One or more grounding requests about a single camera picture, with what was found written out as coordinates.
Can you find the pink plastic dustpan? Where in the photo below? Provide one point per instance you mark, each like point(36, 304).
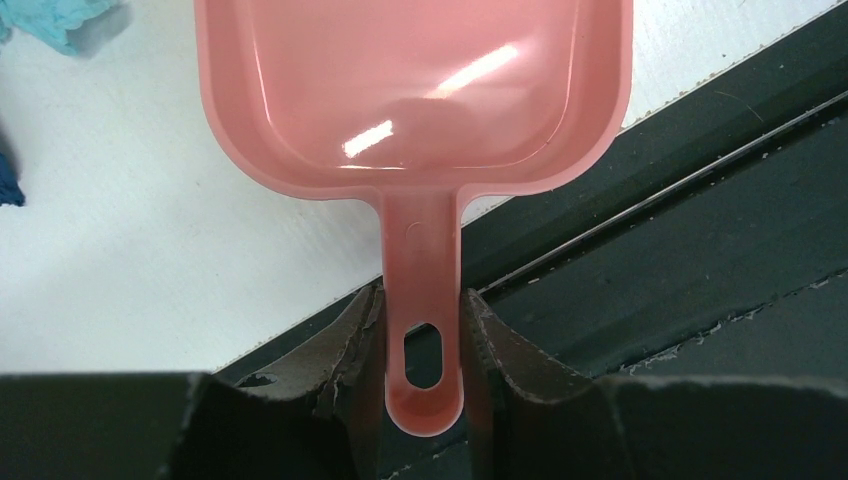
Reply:
point(416, 108)

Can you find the light blue paper scrap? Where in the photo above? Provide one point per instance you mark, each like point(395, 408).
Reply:
point(71, 28)

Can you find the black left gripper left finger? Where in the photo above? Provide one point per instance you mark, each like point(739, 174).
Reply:
point(314, 413)

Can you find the dark blue paper scrap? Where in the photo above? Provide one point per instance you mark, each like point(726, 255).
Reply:
point(11, 192)

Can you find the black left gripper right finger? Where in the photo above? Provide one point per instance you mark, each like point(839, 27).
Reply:
point(529, 416)

